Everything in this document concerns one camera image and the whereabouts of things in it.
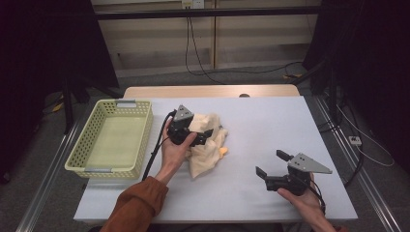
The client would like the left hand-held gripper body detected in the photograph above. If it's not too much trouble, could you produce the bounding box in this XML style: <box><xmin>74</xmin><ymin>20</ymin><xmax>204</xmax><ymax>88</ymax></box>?
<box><xmin>166</xmin><ymin>104</ymin><xmax>209</xmax><ymax>148</ymax></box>

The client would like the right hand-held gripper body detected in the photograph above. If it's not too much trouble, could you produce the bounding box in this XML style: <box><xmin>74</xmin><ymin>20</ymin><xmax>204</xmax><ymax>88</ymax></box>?
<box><xmin>264</xmin><ymin>153</ymin><xmax>334</xmax><ymax>196</ymax></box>

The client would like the cream cloth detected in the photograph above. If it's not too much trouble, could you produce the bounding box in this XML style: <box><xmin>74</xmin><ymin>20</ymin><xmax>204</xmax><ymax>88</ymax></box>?
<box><xmin>185</xmin><ymin>112</ymin><xmax>230</xmax><ymax>179</ymax></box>

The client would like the pale green plastic basket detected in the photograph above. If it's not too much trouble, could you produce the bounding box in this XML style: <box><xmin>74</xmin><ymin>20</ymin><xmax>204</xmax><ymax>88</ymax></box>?
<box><xmin>64</xmin><ymin>99</ymin><xmax>155</xmax><ymax>180</ymax></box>

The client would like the person's left hand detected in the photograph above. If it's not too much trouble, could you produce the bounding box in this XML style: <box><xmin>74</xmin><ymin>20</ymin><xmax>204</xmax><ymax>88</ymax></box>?
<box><xmin>155</xmin><ymin>120</ymin><xmax>198</xmax><ymax>187</ymax></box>

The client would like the person's right hand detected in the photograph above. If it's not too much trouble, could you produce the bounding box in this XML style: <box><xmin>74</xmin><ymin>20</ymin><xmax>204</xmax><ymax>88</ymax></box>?
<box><xmin>277</xmin><ymin>173</ymin><xmax>326</xmax><ymax>224</ymax></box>

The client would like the white table cover sheet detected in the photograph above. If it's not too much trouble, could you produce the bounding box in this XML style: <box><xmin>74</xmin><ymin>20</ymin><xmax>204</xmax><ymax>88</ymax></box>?
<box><xmin>73</xmin><ymin>96</ymin><xmax>359</xmax><ymax>224</ymax></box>

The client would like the black metal stand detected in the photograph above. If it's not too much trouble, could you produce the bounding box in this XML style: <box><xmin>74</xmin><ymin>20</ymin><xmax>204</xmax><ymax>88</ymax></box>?
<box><xmin>289</xmin><ymin>56</ymin><xmax>343</xmax><ymax>128</ymax></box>

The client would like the black tripod stand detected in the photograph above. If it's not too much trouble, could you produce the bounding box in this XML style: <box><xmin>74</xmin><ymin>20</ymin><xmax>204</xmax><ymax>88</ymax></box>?
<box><xmin>60</xmin><ymin>72</ymin><xmax>124</xmax><ymax>135</ymax></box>

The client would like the black horizontal metal bar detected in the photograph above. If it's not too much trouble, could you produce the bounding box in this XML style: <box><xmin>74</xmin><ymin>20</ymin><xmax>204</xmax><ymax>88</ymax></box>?
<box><xmin>95</xmin><ymin>5</ymin><xmax>323</xmax><ymax>21</ymax></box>

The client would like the dark curtain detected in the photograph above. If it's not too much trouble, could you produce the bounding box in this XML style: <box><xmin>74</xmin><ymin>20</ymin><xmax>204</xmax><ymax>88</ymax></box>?
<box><xmin>302</xmin><ymin>0</ymin><xmax>410</xmax><ymax>177</ymax></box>
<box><xmin>0</xmin><ymin>0</ymin><xmax>121</xmax><ymax>183</ymax></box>

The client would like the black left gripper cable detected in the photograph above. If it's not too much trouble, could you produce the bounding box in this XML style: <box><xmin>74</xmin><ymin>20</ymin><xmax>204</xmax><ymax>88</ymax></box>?
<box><xmin>141</xmin><ymin>109</ymin><xmax>178</xmax><ymax>182</ymax></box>

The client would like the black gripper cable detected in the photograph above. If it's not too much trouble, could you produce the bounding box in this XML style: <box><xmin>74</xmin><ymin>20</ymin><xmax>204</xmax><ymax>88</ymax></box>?
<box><xmin>141</xmin><ymin>109</ymin><xmax>178</xmax><ymax>182</ymax></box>
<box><xmin>302</xmin><ymin>178</ymin><xmax>327</xmax><ymax>216</ymax></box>

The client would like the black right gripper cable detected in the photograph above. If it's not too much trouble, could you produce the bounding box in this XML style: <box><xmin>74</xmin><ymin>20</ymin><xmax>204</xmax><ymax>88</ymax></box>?
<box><xmin>302</xmin><ymin>178</ymin><xmax>327</xmax><ymax>216</ymax></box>

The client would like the aluminium floor rail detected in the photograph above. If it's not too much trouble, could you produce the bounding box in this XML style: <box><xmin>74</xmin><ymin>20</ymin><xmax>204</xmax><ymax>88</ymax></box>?
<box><xmin>312</xmin><ymin>96</ymin><xmax>403</xmax><ymax>232</ymax></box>
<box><xmin>15</xmin><ymin>119</ymin><xmax>82</xmax><ymax>232</ymax></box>

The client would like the black floor cable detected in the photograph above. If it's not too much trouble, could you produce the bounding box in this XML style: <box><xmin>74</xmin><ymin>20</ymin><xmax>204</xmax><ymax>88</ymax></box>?
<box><xmin>342</xmin><ymin>144</ymin><xmax>366</xmax><ymax>189</ymax></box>

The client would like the white floor cable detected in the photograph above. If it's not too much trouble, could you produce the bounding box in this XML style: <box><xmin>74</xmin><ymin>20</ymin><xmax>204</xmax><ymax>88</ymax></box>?
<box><xmin>336</xmin><ymin>103</ymin><xmax>396</xmax><ymax>168</ymax></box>

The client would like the short black wall cable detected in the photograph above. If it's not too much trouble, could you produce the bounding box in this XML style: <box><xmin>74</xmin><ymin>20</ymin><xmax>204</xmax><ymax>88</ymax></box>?
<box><xmin>189</xmin><ymin>16</ymin><xmax>226</xmax><ymax>86</ymax></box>

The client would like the long black wall cable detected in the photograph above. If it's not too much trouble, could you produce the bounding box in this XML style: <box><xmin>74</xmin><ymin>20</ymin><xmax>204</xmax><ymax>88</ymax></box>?
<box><xmin>184</xmin><ymin>15</ymin><xmax>305</xmax><ymax>77</ymax></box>

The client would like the white wall socket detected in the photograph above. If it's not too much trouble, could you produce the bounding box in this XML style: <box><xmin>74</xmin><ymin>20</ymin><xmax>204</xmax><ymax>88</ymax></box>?
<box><xmin>181</xmin><ymin>0</ymin><xmax>206</xmax><ymax>10</ymax></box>

